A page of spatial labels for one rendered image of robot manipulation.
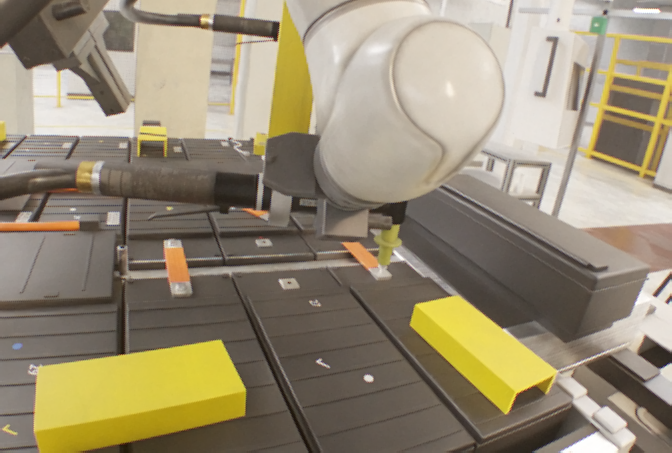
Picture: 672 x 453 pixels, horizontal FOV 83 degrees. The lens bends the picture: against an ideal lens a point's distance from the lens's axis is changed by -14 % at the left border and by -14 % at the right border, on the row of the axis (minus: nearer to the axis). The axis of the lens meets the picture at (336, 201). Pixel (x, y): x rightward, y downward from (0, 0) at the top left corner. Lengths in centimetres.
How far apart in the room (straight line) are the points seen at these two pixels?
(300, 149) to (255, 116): 462
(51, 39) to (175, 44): 450
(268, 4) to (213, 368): 474
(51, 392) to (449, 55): 36
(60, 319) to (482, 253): 58
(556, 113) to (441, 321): 281
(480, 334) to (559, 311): 15
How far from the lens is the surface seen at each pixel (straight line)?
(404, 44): 24
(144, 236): 70
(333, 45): 30
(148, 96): 494
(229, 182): 57
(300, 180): 42
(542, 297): 64
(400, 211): 61
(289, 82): 53
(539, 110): 326
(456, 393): 47
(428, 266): 74
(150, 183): 58
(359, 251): 71
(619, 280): 64
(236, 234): 72
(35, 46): 43
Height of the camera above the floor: 130
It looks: 19 degrees down
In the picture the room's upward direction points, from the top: 9 degrees clockwise
